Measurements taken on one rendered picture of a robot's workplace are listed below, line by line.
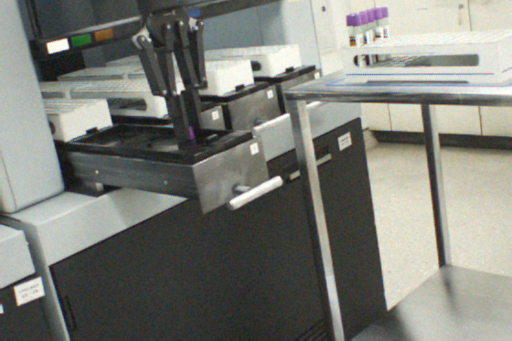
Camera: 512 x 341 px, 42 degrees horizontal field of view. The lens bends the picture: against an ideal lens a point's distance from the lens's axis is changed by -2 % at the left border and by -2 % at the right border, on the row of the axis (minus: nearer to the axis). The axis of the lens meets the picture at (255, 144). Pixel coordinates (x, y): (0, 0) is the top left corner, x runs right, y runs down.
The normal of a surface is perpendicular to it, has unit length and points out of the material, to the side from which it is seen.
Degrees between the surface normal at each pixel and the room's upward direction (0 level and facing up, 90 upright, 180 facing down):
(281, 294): 90
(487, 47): 90
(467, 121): 90
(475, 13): 90
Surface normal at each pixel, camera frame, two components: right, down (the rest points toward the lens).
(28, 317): 0.71, 0.05
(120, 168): -0.68, 0.30
